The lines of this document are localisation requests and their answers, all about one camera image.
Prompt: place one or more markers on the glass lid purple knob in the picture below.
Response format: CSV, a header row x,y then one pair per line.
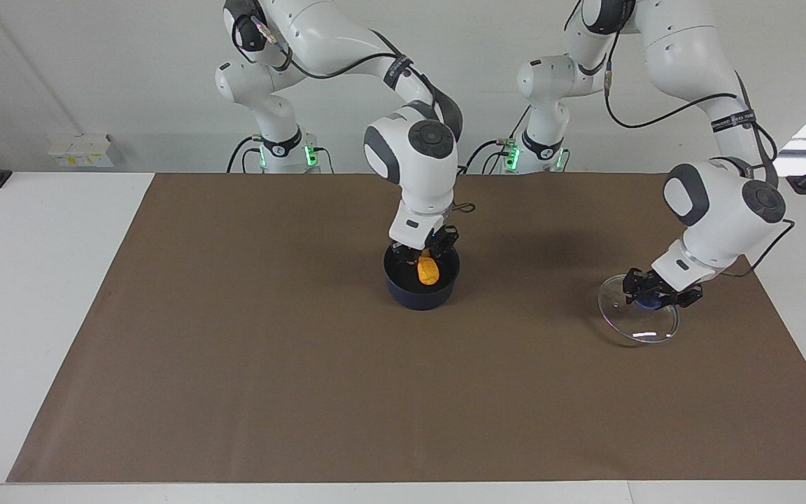
x,y
627,320

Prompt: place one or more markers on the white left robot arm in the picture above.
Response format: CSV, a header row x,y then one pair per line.
x,y
718,210

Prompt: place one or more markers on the yellow toy corn cob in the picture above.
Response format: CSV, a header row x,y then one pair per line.
x,y
429,271

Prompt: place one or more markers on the white wall socket box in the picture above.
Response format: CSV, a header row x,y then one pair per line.
x,y
81,150

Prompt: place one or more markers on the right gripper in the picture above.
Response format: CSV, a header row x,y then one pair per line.
x,y
417,224

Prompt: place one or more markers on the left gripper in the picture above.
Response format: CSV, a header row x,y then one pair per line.
x,y
690,266

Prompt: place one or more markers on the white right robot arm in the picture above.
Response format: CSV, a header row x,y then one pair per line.
x,y
410,161

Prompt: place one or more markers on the brown table mat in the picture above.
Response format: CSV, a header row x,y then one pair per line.
x,y
235,350

